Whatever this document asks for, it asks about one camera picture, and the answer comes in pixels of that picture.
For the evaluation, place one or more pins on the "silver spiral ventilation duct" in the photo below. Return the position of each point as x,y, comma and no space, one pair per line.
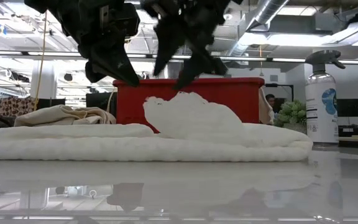
266,12

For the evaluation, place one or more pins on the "beige folded cloth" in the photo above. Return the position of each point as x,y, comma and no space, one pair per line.
61,116

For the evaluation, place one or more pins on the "black monitor stand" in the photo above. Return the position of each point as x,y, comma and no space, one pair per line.
353,130

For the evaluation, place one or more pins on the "person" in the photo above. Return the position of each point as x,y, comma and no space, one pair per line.
271,100

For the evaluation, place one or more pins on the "black computer monitor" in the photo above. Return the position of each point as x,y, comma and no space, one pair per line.
351,107

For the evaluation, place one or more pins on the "brown patterned fabric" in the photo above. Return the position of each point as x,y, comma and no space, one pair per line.
14,107

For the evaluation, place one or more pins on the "round ceiling detector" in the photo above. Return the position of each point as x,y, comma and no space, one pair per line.
228,17

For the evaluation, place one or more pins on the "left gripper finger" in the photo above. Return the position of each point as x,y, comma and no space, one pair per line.
94,72
117,60

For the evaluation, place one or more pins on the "black box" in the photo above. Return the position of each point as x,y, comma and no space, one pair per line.
51,103
98,102

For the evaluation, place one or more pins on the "clear spray bottle black trigger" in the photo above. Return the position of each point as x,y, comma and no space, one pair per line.
320,102

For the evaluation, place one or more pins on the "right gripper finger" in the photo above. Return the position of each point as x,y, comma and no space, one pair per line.
168,43
202,63

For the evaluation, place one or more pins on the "green potted plant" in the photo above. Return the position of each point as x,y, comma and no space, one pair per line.
291,112

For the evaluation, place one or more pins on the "white lace top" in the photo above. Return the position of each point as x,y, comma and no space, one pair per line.
135,149

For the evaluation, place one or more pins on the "red plastic laundry bin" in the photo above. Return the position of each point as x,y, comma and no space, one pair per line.
238,99

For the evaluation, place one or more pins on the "long ceiling light bar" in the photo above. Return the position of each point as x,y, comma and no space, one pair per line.
26,53

